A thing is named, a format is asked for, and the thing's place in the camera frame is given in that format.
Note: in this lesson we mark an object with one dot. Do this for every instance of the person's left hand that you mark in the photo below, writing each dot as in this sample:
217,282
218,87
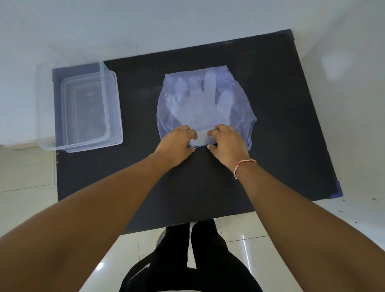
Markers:
174,147

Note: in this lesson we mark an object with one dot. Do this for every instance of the person's right hand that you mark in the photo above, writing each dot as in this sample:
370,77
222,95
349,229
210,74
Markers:
230,149

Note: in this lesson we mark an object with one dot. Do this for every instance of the person's right thumb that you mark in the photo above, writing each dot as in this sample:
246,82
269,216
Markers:
213,149

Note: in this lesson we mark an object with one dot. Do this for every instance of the person's left thumb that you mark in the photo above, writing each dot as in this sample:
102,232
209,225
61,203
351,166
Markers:
189,151

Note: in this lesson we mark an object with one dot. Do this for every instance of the clear bluish plastic bag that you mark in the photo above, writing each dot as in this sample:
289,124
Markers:
237,120

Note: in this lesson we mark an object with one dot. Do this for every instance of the person's right forearm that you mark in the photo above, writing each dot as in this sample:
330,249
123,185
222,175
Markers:
300,222

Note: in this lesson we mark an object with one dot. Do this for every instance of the person's left forearm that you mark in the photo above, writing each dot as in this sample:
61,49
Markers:
90,216

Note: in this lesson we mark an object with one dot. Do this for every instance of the person's black trousers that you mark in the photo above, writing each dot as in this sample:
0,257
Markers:
207,258

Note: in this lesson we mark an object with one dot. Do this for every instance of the clear plastic container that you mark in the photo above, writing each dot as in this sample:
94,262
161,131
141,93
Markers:
45,120

